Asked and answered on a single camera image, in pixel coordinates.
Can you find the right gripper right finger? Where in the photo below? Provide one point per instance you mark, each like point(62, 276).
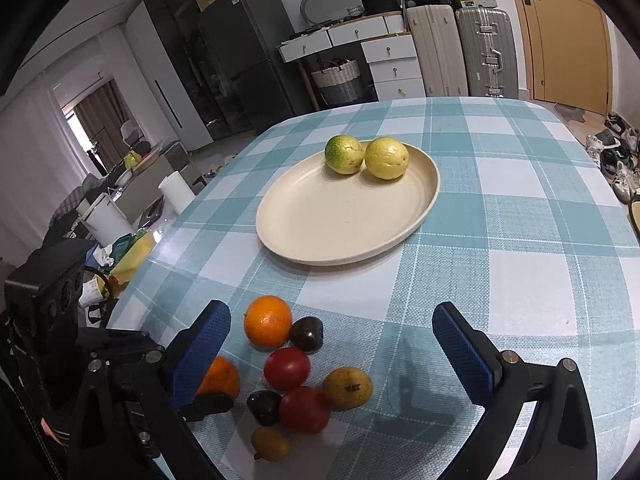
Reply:
point(559, 442)

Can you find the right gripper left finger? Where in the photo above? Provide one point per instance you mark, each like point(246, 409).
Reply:
point(160, 384)

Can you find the orange mandarin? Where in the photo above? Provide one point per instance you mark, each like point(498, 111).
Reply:
point(221, 377)
point(267, 322)

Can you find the dark plum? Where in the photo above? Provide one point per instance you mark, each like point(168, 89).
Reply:
point(264, 405)
point(306, 334)

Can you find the red tomato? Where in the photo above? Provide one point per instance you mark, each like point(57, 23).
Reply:
point(304, 410)
point(286, 369)

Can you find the brown longan fruit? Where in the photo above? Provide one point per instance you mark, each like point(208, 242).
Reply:
point(347, 388)
point(270, 444)

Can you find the large green passion fruit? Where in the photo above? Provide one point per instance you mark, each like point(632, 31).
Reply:
point(344, 154)

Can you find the yellow green passion fruit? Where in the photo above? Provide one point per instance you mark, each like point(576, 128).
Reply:
point(386, 158)

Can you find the white trash bin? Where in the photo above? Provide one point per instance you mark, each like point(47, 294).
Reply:
point(105, 222)

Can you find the white paper towel roll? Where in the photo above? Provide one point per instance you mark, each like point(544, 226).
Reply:
point(176, 191)

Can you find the cream oval plate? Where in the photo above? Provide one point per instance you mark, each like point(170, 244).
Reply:
point(312, 215)

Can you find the teal plaid tablecloth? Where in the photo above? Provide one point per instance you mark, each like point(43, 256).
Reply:
point(526, 239)

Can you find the black refrigerator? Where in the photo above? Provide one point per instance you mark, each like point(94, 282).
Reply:
point(243, 37)

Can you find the woven laundry basket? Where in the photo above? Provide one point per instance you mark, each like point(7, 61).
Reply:
point(340, 82)

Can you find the white drawer cabinet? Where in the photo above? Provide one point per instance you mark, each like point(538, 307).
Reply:
point(387, 47)

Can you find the beige suitcase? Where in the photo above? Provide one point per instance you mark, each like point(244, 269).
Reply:
point(438, 46)

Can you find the wooden door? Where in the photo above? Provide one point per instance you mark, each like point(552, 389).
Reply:
point(567, 53)

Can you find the silver suitcase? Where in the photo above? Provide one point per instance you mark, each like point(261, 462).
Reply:
point(489, 52)

